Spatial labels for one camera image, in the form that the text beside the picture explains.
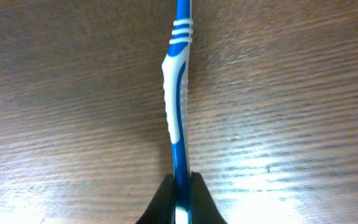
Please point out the blue white toothbrush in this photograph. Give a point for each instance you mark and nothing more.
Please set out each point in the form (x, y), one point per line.
(175, 85)

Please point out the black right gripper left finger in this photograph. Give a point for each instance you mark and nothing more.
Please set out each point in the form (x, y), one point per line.
(161, 208)

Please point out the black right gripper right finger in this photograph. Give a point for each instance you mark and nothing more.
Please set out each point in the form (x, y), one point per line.
(202, 205)

